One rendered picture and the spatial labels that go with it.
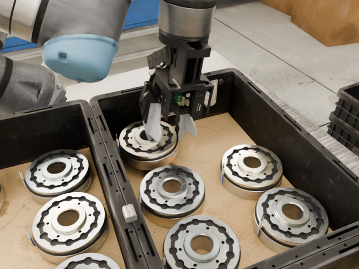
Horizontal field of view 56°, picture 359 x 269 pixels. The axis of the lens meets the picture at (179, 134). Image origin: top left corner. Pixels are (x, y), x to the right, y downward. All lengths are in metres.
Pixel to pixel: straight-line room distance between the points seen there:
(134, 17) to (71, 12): 2.11
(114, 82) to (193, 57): 0.68
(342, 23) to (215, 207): 2.76
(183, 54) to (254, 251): 0.29
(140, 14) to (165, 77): 2.01
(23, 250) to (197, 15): 0.40
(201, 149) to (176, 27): 0.27
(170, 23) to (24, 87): 0.41
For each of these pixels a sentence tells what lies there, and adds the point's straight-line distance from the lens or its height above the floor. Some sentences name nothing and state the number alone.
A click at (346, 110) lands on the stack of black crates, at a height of 0.53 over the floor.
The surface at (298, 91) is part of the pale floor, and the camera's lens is 2.49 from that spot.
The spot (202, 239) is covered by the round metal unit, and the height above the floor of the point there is 0.85.
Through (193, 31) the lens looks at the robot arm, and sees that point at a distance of 0.46.
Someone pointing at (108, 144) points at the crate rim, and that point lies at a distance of 0.51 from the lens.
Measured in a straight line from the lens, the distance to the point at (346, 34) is 3.29.
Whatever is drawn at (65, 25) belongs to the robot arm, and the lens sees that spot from 0.39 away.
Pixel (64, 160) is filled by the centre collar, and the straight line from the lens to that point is 0.60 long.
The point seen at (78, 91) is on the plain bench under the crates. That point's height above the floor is 0.70.
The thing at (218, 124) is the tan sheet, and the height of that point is 0.83.
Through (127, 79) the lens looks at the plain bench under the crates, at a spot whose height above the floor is 0.70.
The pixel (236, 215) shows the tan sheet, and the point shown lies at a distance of 0.55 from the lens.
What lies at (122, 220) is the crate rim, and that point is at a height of 0.93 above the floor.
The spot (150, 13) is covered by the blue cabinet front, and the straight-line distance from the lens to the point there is 2.53.
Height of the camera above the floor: 1.26
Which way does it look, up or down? 40 degrees down
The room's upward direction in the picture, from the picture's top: straight up
